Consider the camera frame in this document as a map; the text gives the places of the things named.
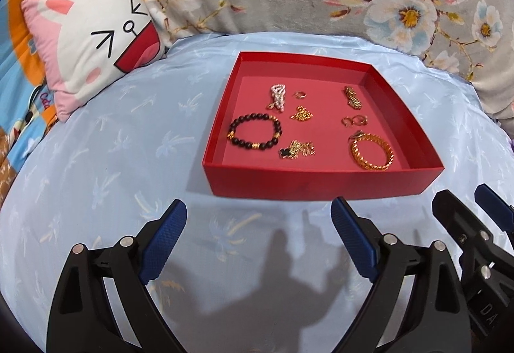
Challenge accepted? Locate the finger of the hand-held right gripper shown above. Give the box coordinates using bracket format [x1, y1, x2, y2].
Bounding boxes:
[474, 183, 514, 235]
[431, 189, 499, 258]

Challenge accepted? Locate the gold bead bracelet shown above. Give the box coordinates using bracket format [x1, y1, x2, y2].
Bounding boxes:
[290, 104, 313, 122]

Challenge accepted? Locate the gold chain bracelet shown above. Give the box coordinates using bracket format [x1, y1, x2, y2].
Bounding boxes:
[350, 134, 395, 172]

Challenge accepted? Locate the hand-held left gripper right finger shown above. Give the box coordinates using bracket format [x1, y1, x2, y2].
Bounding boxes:
[330, 196, 472, 353]

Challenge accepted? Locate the red cardboard box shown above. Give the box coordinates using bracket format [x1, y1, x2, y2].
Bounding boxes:
[202, 51, 445, 202]

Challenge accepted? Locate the pink white cat face pillow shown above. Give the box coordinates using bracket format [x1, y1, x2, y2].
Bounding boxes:
[21, 0, 167, 124]

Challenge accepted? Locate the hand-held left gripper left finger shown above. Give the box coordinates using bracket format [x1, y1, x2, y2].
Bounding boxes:
[46, 199, 189, 353]

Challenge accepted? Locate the pearl bracelet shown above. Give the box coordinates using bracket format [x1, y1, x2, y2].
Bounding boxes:
[267, 84, 288, 113]

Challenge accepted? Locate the gold chain with black pendant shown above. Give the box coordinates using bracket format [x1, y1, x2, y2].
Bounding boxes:
[279, 139, 316, 161]

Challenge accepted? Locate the gold link chain piece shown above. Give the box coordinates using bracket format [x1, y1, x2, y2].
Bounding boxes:
[342, 86, 363, 110]

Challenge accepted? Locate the black bead bracelet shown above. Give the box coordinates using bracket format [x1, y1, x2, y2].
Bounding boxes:
[227, 113, 283, 150]

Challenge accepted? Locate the colourful cartoon print sheet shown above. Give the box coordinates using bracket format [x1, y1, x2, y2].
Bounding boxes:
[0, 0, 81, 209]

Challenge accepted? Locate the light blue palm print sheet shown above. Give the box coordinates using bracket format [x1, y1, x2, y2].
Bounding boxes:
[0, 32, 514, 353]

